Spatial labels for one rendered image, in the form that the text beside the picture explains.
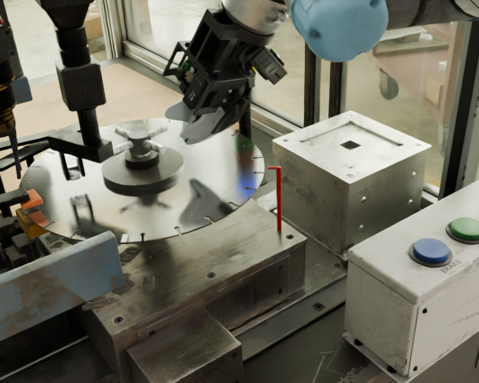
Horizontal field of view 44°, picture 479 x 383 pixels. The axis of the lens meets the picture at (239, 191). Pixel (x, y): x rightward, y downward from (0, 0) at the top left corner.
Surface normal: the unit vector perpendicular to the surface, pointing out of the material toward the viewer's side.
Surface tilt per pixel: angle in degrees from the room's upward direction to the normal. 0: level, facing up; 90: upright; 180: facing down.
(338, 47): 112
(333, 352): 0
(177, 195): 0
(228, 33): 119
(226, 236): 0
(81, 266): 90
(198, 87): 78
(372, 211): 90
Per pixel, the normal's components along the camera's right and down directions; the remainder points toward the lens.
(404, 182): 0.58, 0.41
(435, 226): -0.04, -0.85
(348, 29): 0.26, 0.78
